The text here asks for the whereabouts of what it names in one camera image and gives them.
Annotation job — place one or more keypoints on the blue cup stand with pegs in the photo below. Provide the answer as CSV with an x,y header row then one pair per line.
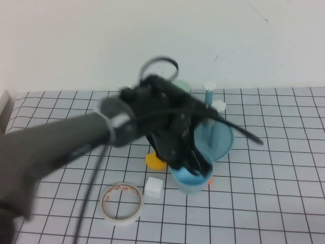
x,y
221,142

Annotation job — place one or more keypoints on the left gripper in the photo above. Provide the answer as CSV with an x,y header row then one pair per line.
x,y
175,142

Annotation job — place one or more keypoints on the yellow rubber duck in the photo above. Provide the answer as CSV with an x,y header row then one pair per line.
x,y
153,164

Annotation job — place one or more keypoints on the white black-grid tablecloth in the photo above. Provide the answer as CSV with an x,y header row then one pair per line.
x,y
254,203

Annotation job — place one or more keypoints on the pale green plastic cup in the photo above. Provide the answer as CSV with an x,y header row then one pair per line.
x,y
184,86

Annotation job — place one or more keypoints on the light blue plastic cup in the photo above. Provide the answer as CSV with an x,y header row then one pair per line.
x,y
188,185

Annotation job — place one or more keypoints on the white cube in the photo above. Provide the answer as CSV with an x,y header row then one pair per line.
x,y
153,188

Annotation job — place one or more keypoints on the orange cube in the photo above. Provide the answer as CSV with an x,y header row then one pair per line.
x,y
210,181

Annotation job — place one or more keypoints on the tape roll with orange print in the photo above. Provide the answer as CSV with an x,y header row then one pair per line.
x,y
119,221

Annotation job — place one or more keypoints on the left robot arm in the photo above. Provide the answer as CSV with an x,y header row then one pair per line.
x,y
50,152

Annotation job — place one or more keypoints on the white table edge panel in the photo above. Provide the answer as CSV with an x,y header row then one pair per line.
x,y
5,101

